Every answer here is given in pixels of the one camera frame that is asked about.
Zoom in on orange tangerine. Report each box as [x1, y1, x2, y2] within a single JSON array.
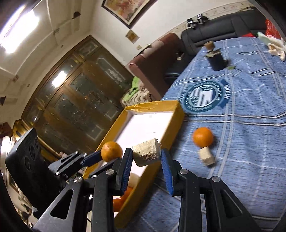
[[101, 141, 123, 162], [193, 127, 214, 148], [113, 198, 125, 213]]

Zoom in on short white yam piece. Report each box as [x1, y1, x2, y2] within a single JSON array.
[[198, 147, 215, 166]]

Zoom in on yellow box with white interior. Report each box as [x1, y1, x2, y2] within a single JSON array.
[[82, 100, 186, 229]]

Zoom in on dark wooden glass cabinet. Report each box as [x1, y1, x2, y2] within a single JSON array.
[[22, 36, 133, 154]]

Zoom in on green patterned cushion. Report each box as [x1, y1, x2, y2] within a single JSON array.
[[121, 76, 155, 107]]

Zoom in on blue plaid tablecloth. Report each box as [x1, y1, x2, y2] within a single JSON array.
[[124, 36, 286, 232]]

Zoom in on brown armchair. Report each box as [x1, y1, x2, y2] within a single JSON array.
[[127, 33, 188, 100]]

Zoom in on ceiling light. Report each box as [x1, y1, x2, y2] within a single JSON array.
[[1, 5, 40, 54]]

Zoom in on black clamp devices on sofa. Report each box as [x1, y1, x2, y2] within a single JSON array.
[[187, 14, 209, 30]]

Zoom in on white and green cloth pile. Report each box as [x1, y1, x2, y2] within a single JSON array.
[[257, 32, 285, 61]]

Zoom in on black leather sofa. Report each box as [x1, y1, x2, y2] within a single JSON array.
[[164, 9, 267, 86]]

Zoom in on red plastic bag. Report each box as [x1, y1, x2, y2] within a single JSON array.
[[265, 19, 281, 39]]

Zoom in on small wall plaque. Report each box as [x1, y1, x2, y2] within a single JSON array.
[[125, 29, 139, 44]]

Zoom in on framed wall painting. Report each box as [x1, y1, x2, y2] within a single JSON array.
[[101, 0, 156, 29]]

